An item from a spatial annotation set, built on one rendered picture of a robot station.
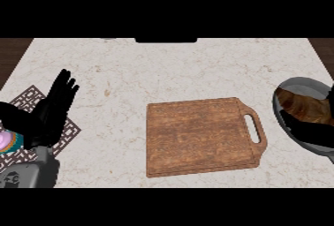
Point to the brown wooden cutting board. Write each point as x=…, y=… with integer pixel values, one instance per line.
x=196, y=135

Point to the grey pan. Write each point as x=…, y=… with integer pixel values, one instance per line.
x=305, y=85

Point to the brown croissant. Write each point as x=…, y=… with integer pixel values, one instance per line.
x=301, y=104

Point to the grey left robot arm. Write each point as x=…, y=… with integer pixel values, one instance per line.
x=38, y=170

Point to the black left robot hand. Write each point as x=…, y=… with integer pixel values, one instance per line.
x=50, y=117

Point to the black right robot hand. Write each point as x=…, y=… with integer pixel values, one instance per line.
x=316, y=134

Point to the brown patterned placemat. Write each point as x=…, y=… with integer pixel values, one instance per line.
x=70, y=132

